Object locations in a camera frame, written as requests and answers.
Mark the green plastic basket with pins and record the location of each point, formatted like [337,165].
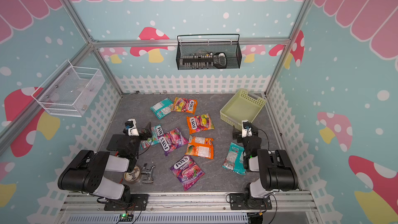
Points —
[243,106]

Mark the black network switch box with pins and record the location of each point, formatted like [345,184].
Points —
[118,142]

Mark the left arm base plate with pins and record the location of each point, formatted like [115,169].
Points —
[133,202]

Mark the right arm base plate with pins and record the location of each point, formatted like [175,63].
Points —
[246,202]

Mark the teal candy bag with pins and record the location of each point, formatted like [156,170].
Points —
[156,132]
[162,108]
[234,159]

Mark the orange candy bag back-side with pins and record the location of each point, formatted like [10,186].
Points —
[200,147]

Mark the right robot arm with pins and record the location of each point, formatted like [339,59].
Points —
[276,172]

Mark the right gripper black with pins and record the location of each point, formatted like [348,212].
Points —
[239,140]

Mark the white wire wall basket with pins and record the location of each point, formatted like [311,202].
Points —
[69,90]

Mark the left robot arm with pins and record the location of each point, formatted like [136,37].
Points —
[85,173]

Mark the black wire wall basket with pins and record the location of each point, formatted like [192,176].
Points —
[210,51]

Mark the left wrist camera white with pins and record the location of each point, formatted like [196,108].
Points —
[131,128]

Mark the aluminium front rail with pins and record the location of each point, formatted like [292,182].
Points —
[194,202]

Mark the chrome metal faucet part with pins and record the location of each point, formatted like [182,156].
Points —
[147,174]

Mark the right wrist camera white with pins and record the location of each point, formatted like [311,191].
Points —
[246,129]

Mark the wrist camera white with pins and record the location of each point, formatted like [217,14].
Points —
[131,128]
[246,129]

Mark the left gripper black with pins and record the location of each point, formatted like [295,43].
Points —
[148,132]

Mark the purple berries candy bag front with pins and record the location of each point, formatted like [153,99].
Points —
[187,172]

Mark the items in black basket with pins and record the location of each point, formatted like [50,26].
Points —
[206,61]

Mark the tape roll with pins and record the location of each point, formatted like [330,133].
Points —
[134,176]

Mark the small green-lit circuit board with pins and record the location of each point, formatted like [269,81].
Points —
[125,218]

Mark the orange candy bag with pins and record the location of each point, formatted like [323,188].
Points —
[200,123]
[184,105]

